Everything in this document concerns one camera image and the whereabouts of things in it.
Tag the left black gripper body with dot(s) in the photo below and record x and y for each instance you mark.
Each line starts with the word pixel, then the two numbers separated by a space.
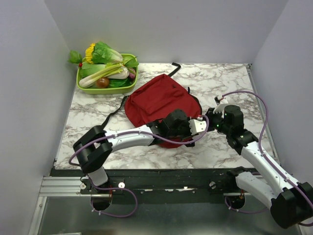
pixel 183 132

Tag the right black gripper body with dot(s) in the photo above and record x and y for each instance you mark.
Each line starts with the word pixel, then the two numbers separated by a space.
pixel 215 121

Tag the red backpack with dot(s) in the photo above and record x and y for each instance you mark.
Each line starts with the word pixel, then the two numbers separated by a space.
pixel 157 99

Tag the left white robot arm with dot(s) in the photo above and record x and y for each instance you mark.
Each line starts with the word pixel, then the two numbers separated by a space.
pixel 94 147

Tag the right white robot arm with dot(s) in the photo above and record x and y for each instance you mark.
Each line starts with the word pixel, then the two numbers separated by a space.
pixel 289 201

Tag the green plastic tray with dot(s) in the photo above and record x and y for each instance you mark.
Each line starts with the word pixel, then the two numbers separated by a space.
pixel 116 86

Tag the white radish toy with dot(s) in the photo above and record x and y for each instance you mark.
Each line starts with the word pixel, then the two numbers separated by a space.
pixel 120 75

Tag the brown onion toy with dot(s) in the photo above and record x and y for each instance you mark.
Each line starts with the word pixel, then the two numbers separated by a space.
pixel 102 83

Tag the celery stalk toy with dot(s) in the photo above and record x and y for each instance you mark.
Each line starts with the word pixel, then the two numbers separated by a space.
pixel 107 71

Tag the green lettuce toy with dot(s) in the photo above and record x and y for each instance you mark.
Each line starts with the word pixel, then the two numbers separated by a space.
pixel 103 54

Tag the bok choy toy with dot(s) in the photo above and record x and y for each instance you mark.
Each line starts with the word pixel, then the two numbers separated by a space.
pixel 89 69

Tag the yellow flower toy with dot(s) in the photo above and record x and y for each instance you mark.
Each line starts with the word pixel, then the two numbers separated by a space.
pixel 88 53

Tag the green leafy sprig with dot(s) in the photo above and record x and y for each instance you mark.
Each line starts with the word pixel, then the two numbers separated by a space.
pixel 75 57

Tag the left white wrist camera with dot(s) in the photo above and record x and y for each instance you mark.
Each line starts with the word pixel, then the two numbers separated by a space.
pixel 198 126

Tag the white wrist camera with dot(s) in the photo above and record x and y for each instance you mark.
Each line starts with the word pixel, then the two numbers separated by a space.
pixel 221 103
pixel 198 126

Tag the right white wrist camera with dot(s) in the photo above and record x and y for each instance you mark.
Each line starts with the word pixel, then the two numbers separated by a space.
pixel 221 103

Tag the black mounting base plate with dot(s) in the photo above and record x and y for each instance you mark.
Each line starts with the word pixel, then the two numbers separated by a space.
pixel 160 186

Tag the aluminium rail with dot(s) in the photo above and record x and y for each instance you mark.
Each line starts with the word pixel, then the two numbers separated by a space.
pixel 74 186

